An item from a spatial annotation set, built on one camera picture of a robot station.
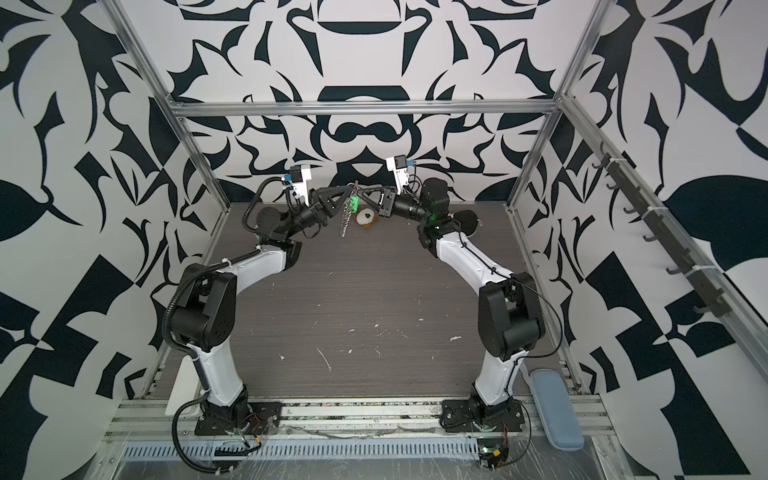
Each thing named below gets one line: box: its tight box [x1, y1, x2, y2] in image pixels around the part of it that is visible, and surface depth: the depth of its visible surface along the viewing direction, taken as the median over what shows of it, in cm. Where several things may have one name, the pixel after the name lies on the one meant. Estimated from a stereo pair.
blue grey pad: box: [530, 368, 584, 451], surface depth 75 cm
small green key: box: [349, 195, 361, 213], surface depth 76 cm
